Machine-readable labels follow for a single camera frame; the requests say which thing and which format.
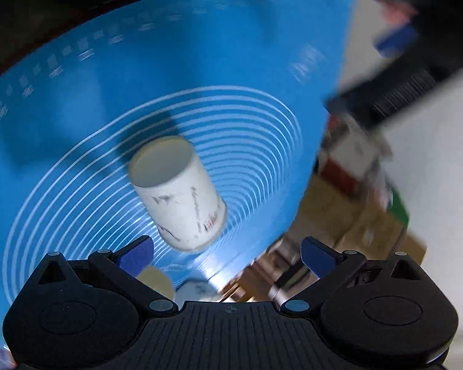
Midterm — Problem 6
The white paper cup with drawings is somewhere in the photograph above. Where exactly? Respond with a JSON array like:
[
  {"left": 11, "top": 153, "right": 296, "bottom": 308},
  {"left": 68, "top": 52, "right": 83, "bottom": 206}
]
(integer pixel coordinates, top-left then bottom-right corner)
[{"left": 128, "top": 136, "right": 227, "bottom": 252}]

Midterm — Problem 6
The red white cardboard box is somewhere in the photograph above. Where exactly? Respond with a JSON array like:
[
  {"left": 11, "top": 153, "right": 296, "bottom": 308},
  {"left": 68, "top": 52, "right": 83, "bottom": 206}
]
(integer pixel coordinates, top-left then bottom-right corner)
[{"left": 314, "top": 115, "right": 393, "bottom": 197}]

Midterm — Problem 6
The blue silicone mat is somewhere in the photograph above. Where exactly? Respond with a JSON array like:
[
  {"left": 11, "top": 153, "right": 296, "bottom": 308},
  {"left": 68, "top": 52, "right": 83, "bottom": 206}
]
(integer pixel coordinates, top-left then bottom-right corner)
[{"left": 0, "top": 0, "right": 355, "bottom": 346}]

